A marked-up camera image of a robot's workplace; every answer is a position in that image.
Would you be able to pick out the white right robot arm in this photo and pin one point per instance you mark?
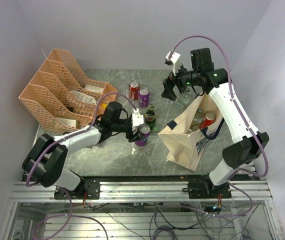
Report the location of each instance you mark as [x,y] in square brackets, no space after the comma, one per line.
[248,142]

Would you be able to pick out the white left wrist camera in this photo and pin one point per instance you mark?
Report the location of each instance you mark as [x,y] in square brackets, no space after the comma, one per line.
[137,119]

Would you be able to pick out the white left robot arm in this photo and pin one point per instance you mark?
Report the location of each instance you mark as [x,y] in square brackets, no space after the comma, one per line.
[45,162]

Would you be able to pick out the red cola can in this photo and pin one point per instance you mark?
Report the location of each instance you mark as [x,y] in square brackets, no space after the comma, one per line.
[133,90]
[208,119]

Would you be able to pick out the red cola can rear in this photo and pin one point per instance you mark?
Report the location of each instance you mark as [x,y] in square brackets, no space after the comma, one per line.
[133,90]

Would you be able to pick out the purple Fanta can front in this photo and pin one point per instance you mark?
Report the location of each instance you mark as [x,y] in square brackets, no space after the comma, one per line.
[143,137]

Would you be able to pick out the clear Chang bottle rear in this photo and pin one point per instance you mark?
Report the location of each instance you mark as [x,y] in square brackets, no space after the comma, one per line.
[183,100]

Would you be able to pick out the clear Chang bottle front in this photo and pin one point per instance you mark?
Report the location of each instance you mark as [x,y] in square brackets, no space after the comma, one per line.
[197,120]

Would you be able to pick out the clear chang bottle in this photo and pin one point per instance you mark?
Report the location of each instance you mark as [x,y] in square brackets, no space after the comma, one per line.
[197,120]
[183,100]

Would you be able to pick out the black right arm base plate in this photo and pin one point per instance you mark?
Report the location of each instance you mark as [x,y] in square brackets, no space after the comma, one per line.
[205,190]

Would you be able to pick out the cream canvas tote bag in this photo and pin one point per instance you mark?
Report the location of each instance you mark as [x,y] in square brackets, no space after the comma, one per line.
[185,146]

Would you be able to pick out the purple fanta can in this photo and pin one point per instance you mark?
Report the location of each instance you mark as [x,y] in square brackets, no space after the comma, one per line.
[143,97]
[143,137]

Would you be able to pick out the white box rear slot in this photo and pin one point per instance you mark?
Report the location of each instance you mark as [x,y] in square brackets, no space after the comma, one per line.
[93,88]

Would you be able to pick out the pink plastic file organizer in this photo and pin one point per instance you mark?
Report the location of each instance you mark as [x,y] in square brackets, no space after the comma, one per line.
[47,96]

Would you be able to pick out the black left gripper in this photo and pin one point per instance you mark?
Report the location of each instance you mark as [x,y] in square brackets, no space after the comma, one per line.
[134,137]

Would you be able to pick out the aluminium mounting rail frame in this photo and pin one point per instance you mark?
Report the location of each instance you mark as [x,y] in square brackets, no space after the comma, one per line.
[138,192]

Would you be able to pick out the purple Fanta can rear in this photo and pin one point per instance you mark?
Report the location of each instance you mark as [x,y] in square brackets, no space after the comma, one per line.
[143,97]

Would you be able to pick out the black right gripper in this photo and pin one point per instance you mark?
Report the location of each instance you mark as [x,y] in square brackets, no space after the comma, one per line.
[169,83]

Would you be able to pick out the yellow sticky note block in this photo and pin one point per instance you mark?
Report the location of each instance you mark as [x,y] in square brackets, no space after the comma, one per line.
[104,105]

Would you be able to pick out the white box slot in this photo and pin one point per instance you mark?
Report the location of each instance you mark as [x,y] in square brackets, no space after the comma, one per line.
[93,88]
[71,123]

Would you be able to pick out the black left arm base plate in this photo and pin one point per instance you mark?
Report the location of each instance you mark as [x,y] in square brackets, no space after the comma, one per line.
[88,189]

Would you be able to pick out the red cola can front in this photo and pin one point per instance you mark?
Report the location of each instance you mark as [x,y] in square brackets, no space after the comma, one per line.
[208,119]

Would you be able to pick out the green Perrier glass bottle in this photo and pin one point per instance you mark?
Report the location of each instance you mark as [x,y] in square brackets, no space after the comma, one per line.
[150,116]

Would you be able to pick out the white box front slot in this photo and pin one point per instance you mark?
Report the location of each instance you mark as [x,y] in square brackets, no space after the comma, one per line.
[71,123]

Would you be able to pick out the white oval blister pack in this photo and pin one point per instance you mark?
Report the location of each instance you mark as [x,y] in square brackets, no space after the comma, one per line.
[82,97]

